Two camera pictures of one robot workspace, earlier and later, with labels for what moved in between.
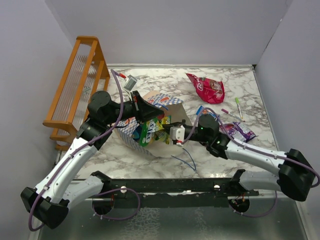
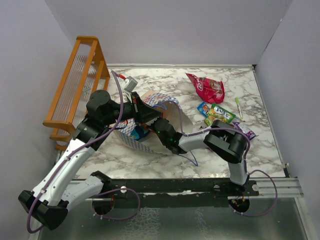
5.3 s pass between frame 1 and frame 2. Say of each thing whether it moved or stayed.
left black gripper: stayed
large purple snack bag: stayed
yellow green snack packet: moved
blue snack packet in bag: stayed
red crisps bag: stayed
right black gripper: moved
